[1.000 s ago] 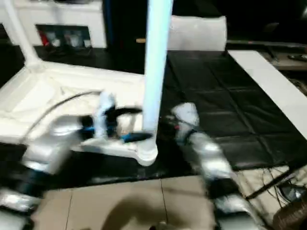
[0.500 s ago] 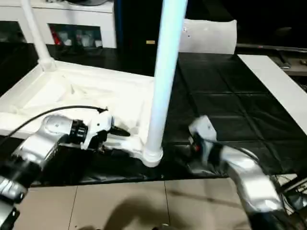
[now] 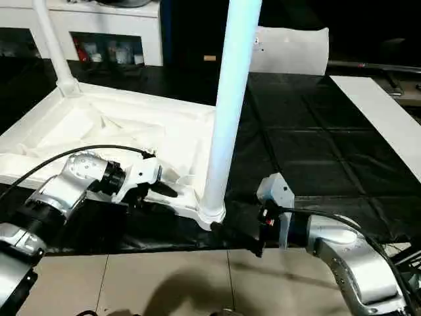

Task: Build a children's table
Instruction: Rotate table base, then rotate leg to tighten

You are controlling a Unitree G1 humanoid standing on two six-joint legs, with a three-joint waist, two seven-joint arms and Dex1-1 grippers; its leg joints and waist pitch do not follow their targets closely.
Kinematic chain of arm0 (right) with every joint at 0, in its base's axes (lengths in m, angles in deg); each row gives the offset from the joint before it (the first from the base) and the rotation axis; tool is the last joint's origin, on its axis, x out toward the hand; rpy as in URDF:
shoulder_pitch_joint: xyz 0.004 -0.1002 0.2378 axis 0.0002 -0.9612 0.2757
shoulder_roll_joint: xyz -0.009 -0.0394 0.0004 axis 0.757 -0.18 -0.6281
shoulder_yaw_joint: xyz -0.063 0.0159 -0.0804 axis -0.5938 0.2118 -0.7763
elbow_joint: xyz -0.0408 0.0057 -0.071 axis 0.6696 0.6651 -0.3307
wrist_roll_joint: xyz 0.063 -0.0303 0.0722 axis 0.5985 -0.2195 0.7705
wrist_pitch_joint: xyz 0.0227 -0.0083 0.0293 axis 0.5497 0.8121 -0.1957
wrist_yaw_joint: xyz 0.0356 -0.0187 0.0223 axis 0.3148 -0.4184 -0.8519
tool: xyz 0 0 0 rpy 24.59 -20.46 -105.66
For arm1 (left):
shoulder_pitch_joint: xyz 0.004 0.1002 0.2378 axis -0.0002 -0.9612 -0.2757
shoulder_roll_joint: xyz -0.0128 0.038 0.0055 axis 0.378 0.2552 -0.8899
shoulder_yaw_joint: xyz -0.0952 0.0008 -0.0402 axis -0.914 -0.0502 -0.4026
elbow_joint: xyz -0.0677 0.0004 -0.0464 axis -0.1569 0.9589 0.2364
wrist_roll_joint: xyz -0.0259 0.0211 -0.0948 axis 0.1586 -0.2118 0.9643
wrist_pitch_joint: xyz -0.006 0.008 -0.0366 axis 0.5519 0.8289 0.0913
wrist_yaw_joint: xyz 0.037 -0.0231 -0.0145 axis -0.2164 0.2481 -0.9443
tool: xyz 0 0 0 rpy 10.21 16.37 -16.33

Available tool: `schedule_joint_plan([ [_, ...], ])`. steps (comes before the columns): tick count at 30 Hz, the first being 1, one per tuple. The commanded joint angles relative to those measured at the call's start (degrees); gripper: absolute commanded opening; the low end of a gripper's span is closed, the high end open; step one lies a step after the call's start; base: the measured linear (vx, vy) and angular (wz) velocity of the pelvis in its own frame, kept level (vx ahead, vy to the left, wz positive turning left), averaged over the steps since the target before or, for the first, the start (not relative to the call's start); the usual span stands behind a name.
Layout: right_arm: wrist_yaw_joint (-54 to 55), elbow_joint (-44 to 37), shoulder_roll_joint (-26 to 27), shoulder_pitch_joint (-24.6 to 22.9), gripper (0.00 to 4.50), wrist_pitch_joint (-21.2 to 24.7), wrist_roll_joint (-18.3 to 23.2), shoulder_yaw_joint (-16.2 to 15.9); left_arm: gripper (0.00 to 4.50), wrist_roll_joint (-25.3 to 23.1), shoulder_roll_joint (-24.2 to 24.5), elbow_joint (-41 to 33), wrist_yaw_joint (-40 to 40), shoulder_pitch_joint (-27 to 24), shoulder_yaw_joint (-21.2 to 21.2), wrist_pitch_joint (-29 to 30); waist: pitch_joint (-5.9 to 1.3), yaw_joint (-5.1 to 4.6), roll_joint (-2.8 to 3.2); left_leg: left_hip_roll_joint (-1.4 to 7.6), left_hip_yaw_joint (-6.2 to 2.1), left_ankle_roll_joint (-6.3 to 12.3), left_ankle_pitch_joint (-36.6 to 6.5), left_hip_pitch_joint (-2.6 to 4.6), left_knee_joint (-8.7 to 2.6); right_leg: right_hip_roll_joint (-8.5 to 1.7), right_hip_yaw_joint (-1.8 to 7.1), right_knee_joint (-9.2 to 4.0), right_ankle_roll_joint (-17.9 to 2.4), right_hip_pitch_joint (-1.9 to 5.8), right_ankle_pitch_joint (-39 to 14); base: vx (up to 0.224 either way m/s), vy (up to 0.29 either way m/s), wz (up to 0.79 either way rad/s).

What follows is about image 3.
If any white plastic table top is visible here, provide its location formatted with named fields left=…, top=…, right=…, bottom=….
left=0, top=78, right=228, bottom=232

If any white plastic table leg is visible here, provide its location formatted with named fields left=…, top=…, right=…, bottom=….
left=31, top=0, right=82, bottom=99
left=199, top=0, right=264, bottom=230

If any black padded mat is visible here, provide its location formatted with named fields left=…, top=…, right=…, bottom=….
left=0, top=55, right=421, bottom=256

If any black metal rod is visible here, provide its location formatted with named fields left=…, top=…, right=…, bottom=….
left=393, top=243, right=421, bottom=269

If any white flat board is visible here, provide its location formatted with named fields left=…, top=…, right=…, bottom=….
left=328, top=74, right=421, bottom=184

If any red bottle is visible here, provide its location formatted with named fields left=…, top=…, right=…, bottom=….
left=74, top=36, right=85, bottom=61

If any white curved plastic panel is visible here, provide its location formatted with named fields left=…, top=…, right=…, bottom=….
left=248, top=25, right=330, bottom=76

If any white glass-door cabinet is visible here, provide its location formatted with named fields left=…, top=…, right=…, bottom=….
left=0, top=0, right=164, bottom=67

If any dark side table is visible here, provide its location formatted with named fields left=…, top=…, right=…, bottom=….
left=328, top=59, right=421, bottom=107

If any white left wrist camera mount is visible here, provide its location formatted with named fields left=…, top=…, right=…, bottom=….
left=111, top=149, right=164, bottom=205

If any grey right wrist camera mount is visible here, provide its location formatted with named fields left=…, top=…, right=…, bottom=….
left=256, top=172, right=296, bottom=251

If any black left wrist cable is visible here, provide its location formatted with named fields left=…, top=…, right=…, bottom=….
left=0, top=144, right=156, bottom=199

